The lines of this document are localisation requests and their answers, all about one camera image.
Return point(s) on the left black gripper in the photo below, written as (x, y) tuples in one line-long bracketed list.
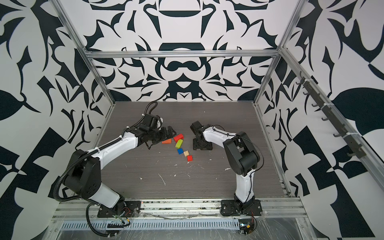
[(165, 136)]

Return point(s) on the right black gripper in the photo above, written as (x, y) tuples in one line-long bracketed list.
[(196, 146)]

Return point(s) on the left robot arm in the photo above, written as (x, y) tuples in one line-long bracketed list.
[(82, 178)]

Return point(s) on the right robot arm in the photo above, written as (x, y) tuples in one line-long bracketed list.
[(242, 156)]

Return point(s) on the orange wood block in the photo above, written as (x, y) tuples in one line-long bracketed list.
[(168, 141)]

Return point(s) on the red arch wood block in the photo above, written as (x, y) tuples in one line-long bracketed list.
[(178, 137)]

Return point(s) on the lime green wood block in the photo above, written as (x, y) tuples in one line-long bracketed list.
[(179, 143)]

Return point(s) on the small red wood cube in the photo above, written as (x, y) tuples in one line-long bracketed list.
[(189, 157)]

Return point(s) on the dark blue wood cube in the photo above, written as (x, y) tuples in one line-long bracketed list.
[(180, 151)]

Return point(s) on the right circuit board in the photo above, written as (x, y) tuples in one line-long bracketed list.
[(247, 226)]

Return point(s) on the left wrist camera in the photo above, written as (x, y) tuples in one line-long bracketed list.
[(155, 122)]

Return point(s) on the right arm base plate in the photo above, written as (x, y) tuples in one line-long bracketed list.
[(237, 208)]

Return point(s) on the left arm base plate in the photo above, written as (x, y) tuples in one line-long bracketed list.
[(120, 209)]

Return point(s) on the white slotted cable duct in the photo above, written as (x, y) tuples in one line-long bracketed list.
[(162, 224)]

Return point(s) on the aluminium frame crossbar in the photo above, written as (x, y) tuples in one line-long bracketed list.
[(181, 54)]

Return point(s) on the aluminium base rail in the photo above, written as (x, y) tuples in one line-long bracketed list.
[(185, 209)]

